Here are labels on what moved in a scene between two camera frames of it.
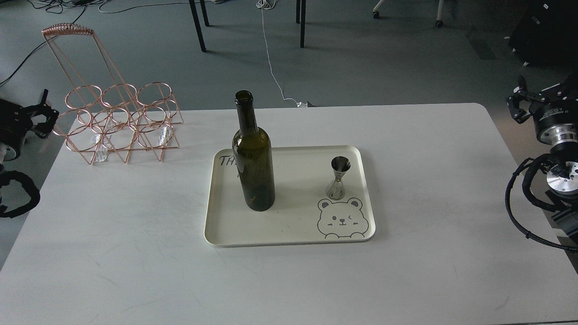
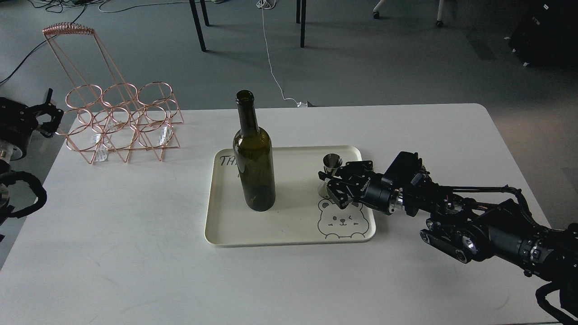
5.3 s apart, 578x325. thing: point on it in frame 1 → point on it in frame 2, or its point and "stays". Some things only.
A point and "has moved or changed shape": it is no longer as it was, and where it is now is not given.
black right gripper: (555, 112) → (377, 191)
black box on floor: (546, 33) stays
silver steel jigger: (335, 190) has moved or changed shape
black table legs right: (303, 17) stays
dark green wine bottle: (253, 155) stays
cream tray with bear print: (302, 213) stays
